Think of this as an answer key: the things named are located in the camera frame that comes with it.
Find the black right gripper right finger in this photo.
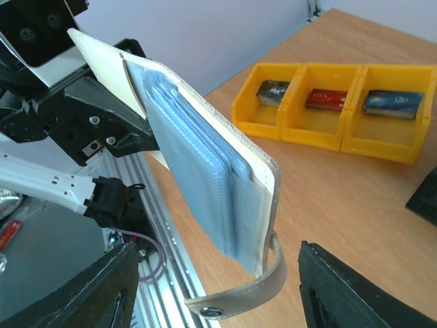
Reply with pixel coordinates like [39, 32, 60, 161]
[298, 241, 436, 328]

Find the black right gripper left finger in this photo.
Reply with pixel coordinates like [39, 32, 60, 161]
[1, 243, 139, 327]

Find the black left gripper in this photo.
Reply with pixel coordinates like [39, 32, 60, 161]
[1, 45, 159, 166]

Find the beige card holder wallet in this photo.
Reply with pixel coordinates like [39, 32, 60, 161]
[68, 28, 287, 320]

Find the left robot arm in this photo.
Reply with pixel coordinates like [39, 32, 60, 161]
[1, 47, 158, 234]

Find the yellow bin with black cards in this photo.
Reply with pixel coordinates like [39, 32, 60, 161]
[231, 63, 302, 140]

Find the yellow bin with red cards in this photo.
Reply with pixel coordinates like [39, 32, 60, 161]
[280, 63, 363, 151]

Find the yellow bin with blue cards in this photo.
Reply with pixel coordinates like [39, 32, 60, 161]
[341, 64, 436, 165]

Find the blue VIP card stack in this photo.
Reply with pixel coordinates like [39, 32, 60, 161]
[363, 90, 423, 120]

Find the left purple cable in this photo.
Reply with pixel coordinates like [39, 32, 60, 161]
[115, 228, 165, 283]

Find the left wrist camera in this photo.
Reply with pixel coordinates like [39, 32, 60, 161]
[1, 1, 89, 87]

